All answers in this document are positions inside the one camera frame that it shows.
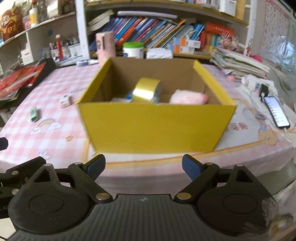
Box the small white toy bus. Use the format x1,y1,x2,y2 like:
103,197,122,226
60,94,72,108

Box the pink plush toy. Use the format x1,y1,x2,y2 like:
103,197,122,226
169,89,208,105

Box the white jar green lid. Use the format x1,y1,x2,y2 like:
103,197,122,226
122,42,144,59

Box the white quilted purse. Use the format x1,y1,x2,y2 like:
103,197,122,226
146,48,173,59

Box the wooden bookshelf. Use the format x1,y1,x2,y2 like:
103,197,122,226
75,1,256,60

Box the row of colourful books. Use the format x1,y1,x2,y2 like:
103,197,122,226
88,16,239,54

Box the small spray bottle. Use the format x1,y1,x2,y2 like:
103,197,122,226
76,59,99,67

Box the yellow tape roll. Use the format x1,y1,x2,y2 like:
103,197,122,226
132,77,162,103

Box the white USB wall charger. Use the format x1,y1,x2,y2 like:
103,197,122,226
111,97,132,103

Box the pink cylindrical humidifier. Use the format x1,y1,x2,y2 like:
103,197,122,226
96,31,116,66

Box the red packets in plastic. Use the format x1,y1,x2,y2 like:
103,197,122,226
1,63,45,101

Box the stack of paper booklets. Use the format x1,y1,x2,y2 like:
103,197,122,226
210,48,270,80

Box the black Yamaha keyboard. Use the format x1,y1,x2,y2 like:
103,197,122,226
1,58,56,110

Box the green rectangular eraser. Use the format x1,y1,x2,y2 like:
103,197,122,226
30,107,40,122

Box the yellow cardboard box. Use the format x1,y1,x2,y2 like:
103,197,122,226
78,57,236,154

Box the white desktop shelf unit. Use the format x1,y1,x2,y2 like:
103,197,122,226
1,12,78,72

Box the black smartphone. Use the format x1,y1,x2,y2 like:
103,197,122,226
263,96,290,129

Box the white power strip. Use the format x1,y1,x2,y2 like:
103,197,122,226
241,74,278,97

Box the white pen holder cup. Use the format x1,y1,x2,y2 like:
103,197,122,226
68,43,82,57

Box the pink checkered tablecloth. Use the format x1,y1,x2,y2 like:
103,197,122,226
1,58,295,194

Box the blue white pencil sharpener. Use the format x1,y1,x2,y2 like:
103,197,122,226
125,90,133,100

